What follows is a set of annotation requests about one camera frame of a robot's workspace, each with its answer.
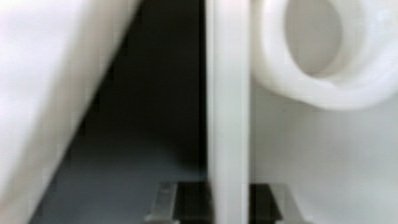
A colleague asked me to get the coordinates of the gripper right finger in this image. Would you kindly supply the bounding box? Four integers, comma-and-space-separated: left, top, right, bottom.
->
249, 183, 311, 224

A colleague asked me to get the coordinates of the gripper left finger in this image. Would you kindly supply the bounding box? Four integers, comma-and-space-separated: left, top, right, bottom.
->
144, 182, 214, 224

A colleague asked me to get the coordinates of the white square table top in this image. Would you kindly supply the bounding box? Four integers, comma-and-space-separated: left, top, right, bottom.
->
205, 0, 398, 224

